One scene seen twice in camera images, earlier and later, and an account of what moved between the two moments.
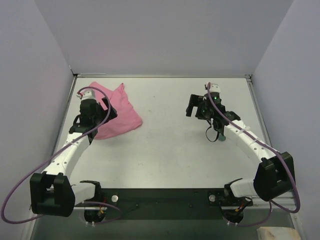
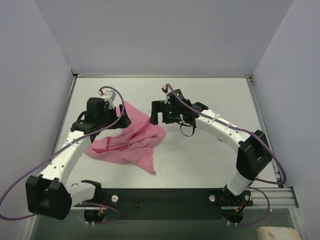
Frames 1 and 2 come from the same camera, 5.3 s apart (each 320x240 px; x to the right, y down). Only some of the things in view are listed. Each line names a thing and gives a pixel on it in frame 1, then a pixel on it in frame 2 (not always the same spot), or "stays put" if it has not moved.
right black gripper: [193, 106] → [160, 112]
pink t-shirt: [127, 119] → [133, 145]
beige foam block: [277, 233] stays put
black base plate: [167, 203] stays put
